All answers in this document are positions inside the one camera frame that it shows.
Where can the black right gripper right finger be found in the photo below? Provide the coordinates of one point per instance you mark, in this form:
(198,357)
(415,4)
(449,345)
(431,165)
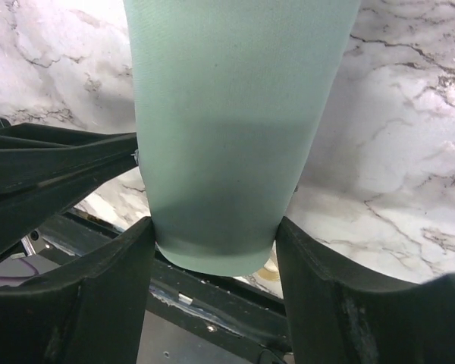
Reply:
(339,311)

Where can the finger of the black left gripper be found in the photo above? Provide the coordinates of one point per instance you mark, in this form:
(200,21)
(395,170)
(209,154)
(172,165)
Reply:
(45,170)

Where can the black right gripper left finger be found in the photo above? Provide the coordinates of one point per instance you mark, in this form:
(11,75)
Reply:
(90,310)

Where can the mint green umbrella case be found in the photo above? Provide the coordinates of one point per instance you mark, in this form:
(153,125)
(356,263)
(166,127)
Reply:
(228,97)

